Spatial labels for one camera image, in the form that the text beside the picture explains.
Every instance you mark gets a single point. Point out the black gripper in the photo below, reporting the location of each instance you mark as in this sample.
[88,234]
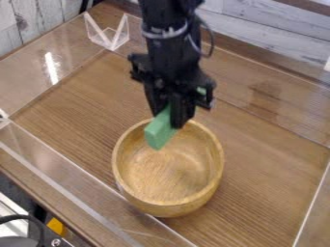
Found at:
[170,73]

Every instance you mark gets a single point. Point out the green rectangular block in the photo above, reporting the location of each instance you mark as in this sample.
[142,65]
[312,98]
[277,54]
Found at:
[159,130]

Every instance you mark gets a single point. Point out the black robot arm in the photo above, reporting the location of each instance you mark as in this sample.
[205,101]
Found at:
[170,14]

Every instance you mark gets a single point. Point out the brown wooden bowl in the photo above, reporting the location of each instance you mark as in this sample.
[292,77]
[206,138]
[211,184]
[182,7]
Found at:
[170,182]

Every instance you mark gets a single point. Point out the yellow and black device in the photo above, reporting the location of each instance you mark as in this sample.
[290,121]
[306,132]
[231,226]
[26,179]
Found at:
[52,239]

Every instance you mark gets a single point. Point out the clear acrylic corner bracket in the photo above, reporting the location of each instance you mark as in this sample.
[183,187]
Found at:
[109,38]

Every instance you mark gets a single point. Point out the clear acrylic front wall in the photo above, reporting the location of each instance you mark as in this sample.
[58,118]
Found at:
[86,204]

